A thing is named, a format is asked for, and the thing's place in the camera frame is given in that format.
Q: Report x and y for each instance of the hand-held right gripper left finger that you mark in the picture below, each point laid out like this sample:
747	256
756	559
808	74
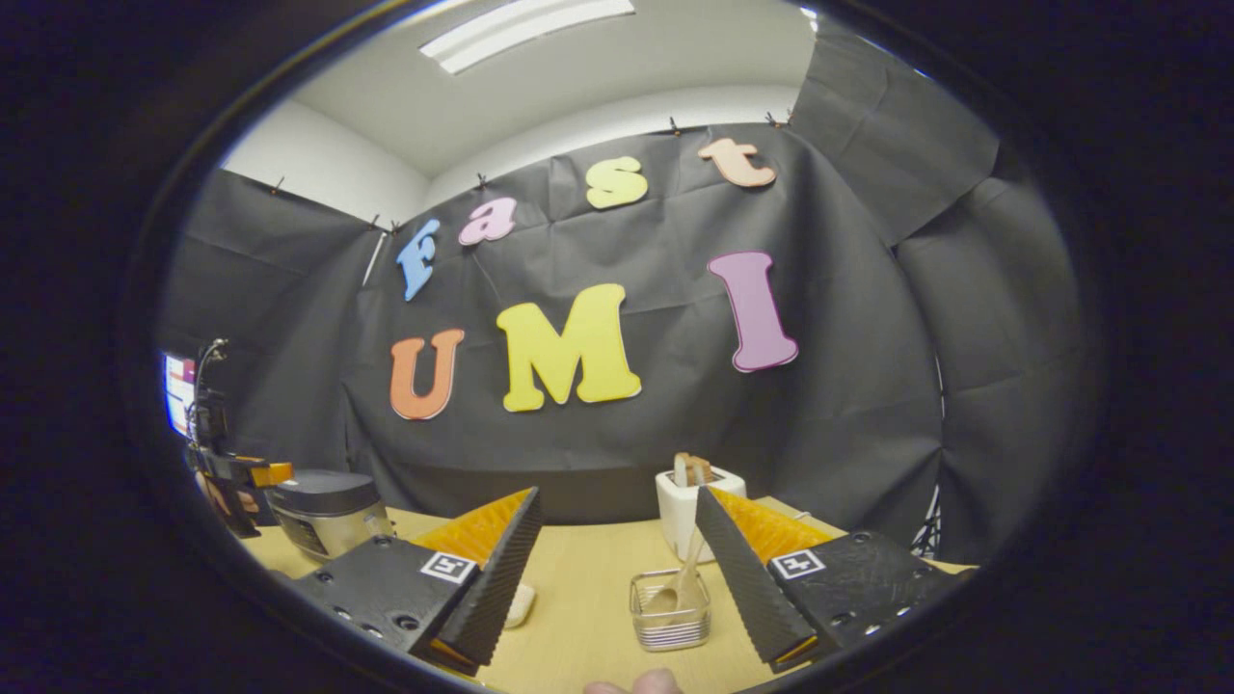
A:
492	588

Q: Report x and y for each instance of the computer monitor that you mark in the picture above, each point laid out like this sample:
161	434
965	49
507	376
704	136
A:
178	390

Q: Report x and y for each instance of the black metal stand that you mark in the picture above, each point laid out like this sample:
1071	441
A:
930	525

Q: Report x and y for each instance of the black and silver rice cooker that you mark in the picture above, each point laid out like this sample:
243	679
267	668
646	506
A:
328	492

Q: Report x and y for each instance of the ceiling light panel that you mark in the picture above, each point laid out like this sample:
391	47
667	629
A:
521	29

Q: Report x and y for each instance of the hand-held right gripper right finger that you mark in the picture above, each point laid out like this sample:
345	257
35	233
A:
747	588

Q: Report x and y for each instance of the bread slice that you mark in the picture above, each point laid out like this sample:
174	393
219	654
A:
701	470
681	470

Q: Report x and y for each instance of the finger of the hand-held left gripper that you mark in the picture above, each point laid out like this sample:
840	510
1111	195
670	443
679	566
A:
231	466

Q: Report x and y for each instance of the white toaster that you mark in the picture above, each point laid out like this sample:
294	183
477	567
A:
675	511

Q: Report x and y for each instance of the wooden spoon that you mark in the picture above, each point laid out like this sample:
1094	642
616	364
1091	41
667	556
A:
665	600

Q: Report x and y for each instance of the black backdrop cloth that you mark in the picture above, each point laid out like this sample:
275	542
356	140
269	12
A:
819	434

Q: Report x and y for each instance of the clear container of rice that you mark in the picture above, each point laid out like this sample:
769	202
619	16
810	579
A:
521	605

